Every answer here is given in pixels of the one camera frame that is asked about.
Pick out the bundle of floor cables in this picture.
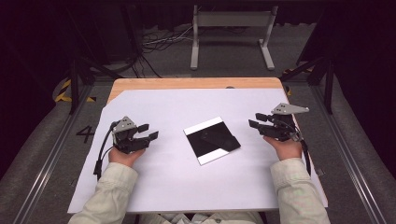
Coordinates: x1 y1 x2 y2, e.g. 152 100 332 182
141 24 195 54

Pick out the black metal stand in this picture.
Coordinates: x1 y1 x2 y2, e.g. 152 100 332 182
279 55 336 116
64 6 125 116

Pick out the white paper sheet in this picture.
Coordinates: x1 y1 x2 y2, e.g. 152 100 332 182
67 88 329 215

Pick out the person's light jacket front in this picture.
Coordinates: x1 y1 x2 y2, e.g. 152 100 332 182
138 212 264 224

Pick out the yellow black hazard tape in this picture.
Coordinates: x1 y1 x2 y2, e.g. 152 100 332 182
281 66 312 97
54 78 97 104

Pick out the aluminium floor rail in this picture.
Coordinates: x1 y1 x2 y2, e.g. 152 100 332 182
12 83 94 224
311 85 387 224

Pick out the grey metal stand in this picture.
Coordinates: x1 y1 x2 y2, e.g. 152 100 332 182
190 4 279 71

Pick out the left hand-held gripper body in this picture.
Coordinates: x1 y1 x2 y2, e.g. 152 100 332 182
110 116 151 155

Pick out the person's left hand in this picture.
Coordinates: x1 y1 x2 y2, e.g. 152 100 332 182
107 146 147 168

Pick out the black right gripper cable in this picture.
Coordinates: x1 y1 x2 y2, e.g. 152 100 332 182
292 130 312 176

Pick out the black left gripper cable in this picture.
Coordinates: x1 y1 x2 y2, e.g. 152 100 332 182
92 120 120 181

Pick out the person's right hand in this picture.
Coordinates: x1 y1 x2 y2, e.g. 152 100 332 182
262 135 304 161

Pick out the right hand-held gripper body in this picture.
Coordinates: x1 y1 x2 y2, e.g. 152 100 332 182
257 103 310 143

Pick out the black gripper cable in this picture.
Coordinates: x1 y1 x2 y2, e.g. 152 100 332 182
92 120 120 181
292 130 312 176

